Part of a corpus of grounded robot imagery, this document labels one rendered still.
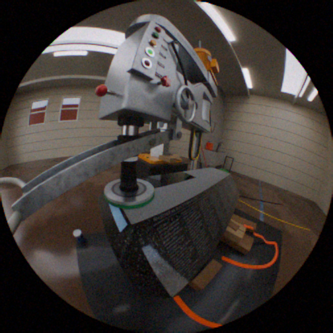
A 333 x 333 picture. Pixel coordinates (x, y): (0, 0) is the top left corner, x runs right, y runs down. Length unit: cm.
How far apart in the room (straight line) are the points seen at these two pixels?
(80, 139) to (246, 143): 838
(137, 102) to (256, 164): 529
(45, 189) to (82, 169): 11
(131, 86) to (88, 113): 627
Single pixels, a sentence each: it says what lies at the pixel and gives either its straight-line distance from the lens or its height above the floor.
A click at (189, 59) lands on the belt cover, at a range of 73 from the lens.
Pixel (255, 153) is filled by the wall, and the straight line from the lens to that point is 536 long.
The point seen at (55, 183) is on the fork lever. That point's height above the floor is 94.
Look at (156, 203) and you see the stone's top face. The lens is 40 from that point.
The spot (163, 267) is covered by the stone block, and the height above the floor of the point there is 68.
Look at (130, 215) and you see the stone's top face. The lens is 35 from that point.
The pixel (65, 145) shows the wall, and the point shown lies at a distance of 658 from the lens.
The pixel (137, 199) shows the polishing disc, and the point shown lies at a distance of 37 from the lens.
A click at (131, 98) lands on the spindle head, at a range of 28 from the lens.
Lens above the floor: 104
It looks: 15 degrees down
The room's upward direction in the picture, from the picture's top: 6 degrees clockwise
